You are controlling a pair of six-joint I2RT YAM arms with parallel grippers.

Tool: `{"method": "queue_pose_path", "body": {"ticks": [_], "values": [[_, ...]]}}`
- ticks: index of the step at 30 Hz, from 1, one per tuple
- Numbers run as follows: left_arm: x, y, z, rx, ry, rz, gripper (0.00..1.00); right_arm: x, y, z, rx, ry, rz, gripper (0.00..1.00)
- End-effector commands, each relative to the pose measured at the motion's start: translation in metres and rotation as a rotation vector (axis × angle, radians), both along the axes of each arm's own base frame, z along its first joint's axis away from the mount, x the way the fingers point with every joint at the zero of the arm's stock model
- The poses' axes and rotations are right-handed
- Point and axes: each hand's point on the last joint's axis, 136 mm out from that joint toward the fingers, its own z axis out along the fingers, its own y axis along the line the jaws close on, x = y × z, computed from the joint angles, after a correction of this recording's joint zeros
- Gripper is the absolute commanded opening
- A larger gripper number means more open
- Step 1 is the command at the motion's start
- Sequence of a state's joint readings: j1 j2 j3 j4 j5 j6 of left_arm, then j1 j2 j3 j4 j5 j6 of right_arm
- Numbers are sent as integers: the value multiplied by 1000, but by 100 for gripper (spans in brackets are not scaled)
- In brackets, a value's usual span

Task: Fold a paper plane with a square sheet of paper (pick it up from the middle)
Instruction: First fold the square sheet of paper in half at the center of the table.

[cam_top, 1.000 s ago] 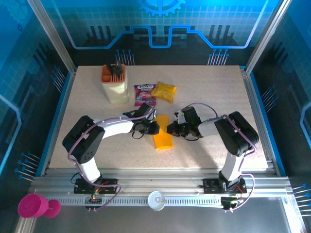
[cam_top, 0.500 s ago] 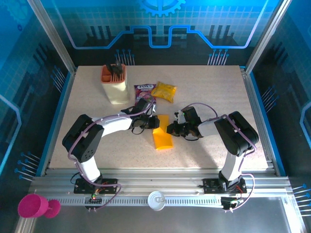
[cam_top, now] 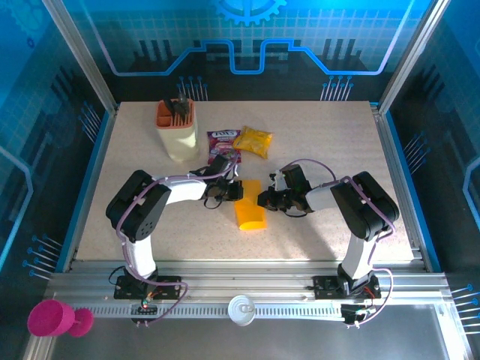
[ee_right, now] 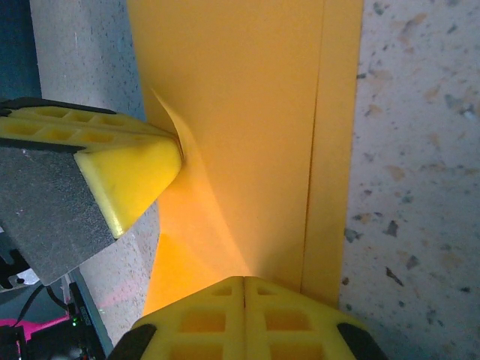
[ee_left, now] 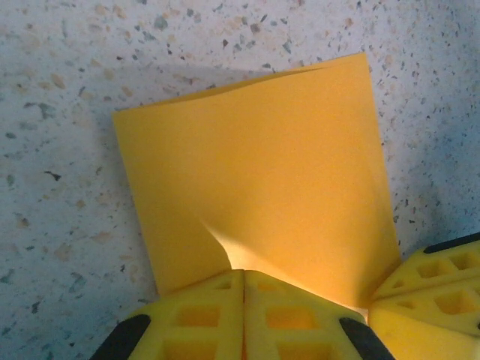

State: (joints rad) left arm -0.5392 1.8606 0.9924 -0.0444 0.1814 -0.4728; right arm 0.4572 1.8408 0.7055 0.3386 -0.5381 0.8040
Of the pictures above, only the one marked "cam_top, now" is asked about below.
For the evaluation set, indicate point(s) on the orange cloth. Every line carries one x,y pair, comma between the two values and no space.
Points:
251,217

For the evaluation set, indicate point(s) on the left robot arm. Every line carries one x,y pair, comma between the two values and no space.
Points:
183,191

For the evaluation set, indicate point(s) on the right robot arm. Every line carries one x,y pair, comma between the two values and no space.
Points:
318,197

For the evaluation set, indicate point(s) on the purple candy bag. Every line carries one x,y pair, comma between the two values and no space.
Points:
223,144

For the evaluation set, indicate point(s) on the yellow snack bag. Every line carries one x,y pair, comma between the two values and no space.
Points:
255,142

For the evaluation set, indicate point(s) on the cream cutlery holder orange rim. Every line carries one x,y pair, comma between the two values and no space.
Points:
180,142

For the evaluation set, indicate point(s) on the black plastic utensil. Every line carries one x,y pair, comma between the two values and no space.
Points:
169,105
183,105

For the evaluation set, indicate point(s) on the silver tin can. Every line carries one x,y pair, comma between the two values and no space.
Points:
242,309

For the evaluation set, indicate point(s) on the small circuit board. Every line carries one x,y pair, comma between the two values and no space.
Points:
144,308
352,313

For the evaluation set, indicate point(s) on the pink plastic goblet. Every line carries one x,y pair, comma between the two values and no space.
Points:
48,318

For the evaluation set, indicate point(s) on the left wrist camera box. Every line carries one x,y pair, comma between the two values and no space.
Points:
235,170

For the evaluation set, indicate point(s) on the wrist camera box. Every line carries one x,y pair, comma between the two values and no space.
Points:
278,180
235,170

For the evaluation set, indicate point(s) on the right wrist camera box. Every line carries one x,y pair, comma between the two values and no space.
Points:
278,180

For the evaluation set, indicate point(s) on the aluminium cross rail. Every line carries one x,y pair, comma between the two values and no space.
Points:
243,279

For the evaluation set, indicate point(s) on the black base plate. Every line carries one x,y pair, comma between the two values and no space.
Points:
322,287
168,288

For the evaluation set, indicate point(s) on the aluminium side rail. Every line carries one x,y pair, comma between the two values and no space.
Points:
388,150
99,157

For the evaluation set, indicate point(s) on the aluminium frame post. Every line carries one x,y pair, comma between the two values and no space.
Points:
414,48
79,48

